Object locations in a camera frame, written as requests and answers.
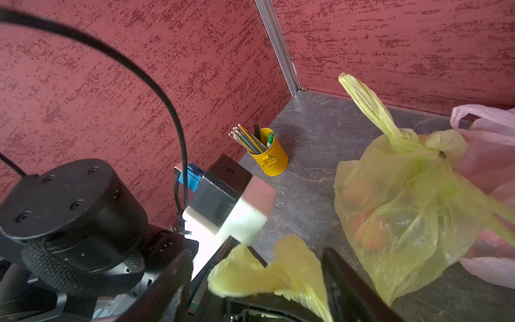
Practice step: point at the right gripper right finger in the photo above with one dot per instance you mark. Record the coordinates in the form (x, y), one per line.
(349, 297)

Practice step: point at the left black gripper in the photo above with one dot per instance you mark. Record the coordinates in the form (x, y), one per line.
(204, 306)

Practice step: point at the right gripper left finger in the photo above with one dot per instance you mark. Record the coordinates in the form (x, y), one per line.
(167, 298)

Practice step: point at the green plastic bag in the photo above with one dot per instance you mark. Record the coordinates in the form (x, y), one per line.
(295, 274)
(405, 209)

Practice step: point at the pink plastic bag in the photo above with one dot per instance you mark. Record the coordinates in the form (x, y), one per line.
(489, 164)

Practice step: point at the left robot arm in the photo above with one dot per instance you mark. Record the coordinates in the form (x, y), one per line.
(80, 234)

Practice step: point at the yellow pencil cup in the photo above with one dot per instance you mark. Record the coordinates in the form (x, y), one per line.
(263, 146)

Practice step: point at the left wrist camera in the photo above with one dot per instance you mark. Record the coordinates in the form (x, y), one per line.
(228, 201)

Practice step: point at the left aluminium corner post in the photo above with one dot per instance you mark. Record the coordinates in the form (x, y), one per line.
(276, 36)

